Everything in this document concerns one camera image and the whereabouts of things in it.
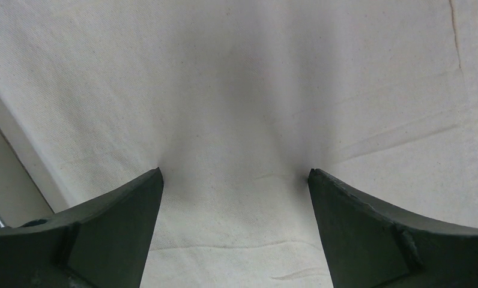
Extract beige surgical wrap cloth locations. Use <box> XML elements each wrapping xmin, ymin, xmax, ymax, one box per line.
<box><xmin>0</xmin><ymin>1</ymin><xmax>478</xmax><ymax>287</ymax></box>

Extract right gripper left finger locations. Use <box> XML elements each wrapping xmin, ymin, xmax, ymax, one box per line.
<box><xmin>0</xmin><ymin>169</ymin><xmax>163</xmax><ymax>287</ymax></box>

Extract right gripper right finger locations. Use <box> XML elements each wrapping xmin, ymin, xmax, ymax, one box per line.
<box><xmin>307</xmin><ymin>169</ymin><xmax>478</xmax><ymax>287</ymax></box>

